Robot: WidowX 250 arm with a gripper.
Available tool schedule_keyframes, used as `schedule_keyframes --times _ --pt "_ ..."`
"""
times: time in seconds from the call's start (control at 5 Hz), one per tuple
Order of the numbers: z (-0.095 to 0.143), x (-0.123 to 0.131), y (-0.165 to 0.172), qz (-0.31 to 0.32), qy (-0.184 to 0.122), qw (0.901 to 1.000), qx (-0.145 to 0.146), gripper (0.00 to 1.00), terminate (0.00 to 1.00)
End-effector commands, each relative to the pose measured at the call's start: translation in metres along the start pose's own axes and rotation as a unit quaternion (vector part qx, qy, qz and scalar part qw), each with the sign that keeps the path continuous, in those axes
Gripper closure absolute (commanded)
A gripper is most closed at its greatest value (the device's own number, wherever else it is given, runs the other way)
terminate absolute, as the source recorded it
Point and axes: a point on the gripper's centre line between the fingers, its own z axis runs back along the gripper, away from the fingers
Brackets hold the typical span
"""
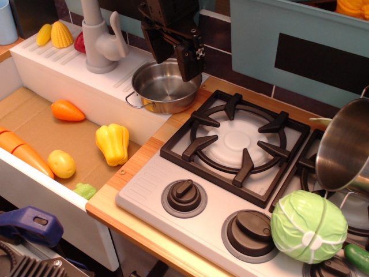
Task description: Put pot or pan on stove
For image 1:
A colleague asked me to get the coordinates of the large steel pot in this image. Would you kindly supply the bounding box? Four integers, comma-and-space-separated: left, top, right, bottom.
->
315, 98, 368, 198

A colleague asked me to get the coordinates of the white toy sink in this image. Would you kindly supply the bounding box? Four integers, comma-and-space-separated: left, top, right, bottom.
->
1, 37, 168, 271

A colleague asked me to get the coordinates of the green toy cabbage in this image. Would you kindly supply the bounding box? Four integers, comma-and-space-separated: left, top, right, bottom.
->
271, 190, 348, 264

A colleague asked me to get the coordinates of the yellow toy potato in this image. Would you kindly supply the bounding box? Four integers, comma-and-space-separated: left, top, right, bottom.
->
47, 150, 76, 179

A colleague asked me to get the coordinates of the yellow toy bell pepper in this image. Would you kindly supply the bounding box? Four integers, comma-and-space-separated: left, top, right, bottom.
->
95, 123, 129, 166

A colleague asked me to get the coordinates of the black left burner grate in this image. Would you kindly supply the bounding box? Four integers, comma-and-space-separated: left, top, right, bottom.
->
160, 90, 310, 208

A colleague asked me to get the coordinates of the small orange toy carrot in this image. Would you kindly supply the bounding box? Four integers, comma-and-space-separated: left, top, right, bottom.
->
51, 100, 85, 121

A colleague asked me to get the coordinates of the yellow toy corn cob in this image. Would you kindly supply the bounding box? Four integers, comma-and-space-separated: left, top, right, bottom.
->
51, 21, 74, 48

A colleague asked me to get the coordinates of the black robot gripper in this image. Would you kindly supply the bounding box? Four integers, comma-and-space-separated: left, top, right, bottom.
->
138, 1, 205, 82

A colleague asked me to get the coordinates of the red toy pepper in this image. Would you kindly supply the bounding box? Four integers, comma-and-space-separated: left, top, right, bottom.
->
74, 32, 86, 54

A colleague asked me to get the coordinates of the light blue cup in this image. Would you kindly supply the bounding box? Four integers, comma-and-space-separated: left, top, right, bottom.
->
0, 0, 18, 46

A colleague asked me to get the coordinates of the right black stove knob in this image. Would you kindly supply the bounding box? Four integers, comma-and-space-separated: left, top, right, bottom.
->
308, 258, 352, 277

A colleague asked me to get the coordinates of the small steel pot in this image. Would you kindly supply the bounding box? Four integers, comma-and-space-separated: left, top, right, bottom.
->
125, 58, 202, 114

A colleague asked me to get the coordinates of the green toy cucumber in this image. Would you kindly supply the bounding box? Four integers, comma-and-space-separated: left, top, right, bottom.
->
344, 244, 368, 274

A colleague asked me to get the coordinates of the black stove knob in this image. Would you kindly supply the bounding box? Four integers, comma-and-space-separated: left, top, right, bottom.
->
224, 210, 274, 257
308, 258, 352, 277
166, 179, 202, 212

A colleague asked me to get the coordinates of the grey toy faucet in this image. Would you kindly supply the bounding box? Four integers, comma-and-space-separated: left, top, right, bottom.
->
81, 1, 129, 74

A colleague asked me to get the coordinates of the middle black stove knob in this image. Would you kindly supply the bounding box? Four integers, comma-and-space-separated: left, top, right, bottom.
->
224, 210, 274, 257

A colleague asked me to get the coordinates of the yellow toy food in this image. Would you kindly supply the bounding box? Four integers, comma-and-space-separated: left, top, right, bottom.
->
336, 0, 368, 21

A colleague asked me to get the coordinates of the grey toy stove top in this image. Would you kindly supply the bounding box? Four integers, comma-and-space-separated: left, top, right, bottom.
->
115, 115, 369, 277

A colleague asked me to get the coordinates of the small yellow toy corn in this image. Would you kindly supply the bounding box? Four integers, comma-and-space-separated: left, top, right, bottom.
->
36, 24, 52, 46

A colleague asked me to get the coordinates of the light green toy broccoli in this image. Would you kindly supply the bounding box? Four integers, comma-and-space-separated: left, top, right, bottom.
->
73, 183, 97, 200

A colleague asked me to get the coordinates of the teal toy cabinet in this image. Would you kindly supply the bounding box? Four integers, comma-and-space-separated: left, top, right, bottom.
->
230, 1, 368, 108

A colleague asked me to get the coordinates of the large orange toy carrot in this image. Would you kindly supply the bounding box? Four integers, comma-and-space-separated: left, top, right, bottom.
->
1, 126, 54, 179

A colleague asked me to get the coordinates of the blue clamp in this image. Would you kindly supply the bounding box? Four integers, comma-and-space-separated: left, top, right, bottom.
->
1, 206, 64, 248

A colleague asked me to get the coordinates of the left black stove knob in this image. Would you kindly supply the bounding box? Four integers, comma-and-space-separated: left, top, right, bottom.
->
166, 179, 202, 212

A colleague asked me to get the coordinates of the black metal camera mount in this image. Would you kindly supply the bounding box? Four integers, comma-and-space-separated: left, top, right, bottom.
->
1, 236, 96, 276

